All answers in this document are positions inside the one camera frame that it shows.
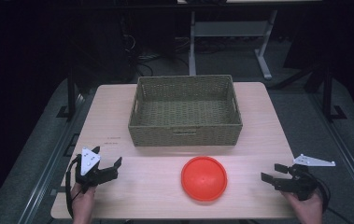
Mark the woven green-brown basket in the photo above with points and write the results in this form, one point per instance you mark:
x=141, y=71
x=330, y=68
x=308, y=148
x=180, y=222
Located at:
x=184, y=110

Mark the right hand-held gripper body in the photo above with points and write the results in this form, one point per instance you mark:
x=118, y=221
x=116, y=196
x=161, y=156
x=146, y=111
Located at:
x=300, y=183

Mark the grey metal desk frame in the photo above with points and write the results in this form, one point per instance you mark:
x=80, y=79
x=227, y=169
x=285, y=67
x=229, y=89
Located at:
x=230, y=29

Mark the orange round plate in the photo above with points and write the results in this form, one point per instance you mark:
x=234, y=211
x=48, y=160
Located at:
x=204, y=179

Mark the aluminium floor rail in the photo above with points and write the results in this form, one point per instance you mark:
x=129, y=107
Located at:
x=346, y=152
x=48, y=168

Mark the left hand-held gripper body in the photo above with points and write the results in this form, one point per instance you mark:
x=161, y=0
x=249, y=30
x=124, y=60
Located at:
x=87, y=161

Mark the person's right hand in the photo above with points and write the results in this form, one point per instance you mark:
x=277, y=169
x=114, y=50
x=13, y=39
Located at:
x=305, y=210

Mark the black metal post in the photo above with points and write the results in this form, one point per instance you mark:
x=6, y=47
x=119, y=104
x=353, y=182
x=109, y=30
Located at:
x=71, y=93
x=327, y=93

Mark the person's left hand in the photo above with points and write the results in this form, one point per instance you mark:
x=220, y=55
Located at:
x=82, y=203

